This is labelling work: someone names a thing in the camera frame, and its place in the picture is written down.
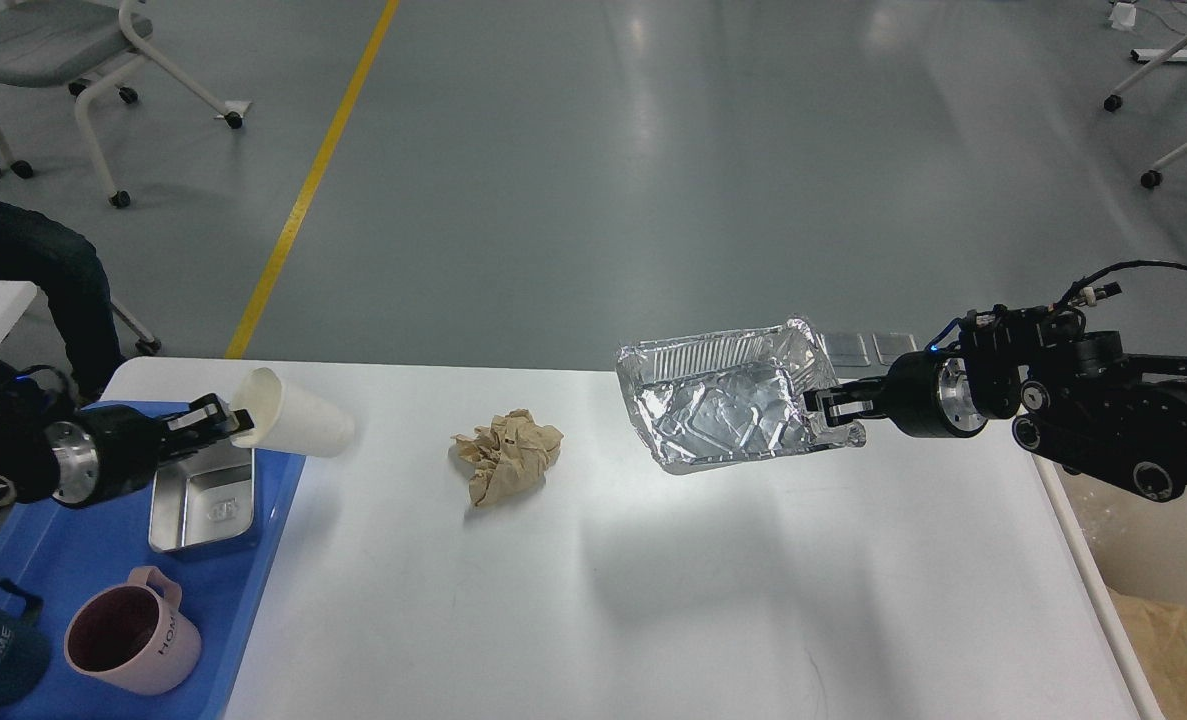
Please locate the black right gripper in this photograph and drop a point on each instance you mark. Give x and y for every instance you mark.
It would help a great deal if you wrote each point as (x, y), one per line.
(925, 395)

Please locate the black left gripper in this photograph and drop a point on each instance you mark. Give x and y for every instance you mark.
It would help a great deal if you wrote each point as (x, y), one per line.
(113, 451)

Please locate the stainless steel rectangular container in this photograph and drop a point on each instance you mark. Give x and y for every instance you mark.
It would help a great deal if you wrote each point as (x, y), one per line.
(204, 503)

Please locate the white paper cup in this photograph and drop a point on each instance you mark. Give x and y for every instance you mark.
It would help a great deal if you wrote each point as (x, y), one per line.
(288, 418)

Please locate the aluminium foil tray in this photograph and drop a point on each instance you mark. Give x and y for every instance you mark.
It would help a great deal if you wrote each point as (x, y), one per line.
(719, 398)

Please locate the pink ribbed mug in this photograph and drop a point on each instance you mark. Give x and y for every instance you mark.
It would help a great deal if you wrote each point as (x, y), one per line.
(134, 635)

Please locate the brown paper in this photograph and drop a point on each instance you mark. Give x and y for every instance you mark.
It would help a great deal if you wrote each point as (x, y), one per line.
(509, 456)
(1158, 634)

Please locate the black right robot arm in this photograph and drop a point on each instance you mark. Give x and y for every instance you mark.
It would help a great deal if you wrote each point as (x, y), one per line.
(1073, 396)

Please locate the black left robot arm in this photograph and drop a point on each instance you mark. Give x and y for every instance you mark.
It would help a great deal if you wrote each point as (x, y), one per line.
(30, 400)

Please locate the floor outlet plate left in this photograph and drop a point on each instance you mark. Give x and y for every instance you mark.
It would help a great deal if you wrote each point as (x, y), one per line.
(846, 350)

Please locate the floor outlet plate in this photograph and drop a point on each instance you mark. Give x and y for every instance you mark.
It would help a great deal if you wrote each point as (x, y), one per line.
(846, 350)
(889, 346)

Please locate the floor outlet plate right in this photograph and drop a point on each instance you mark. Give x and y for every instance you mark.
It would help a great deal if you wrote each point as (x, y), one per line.
(889, 346)

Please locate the person in dark jeans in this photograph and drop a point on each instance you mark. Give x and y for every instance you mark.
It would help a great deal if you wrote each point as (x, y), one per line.
(66, 267)

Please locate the beige plastic bin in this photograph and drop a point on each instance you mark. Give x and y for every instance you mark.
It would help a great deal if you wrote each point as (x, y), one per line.
(1121, 542)

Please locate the brown paper in bin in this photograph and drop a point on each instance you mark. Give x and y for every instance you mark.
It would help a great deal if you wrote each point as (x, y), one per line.
(1158, 634)

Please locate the grey office chair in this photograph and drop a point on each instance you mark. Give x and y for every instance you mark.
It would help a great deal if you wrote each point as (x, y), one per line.
(45, 44)

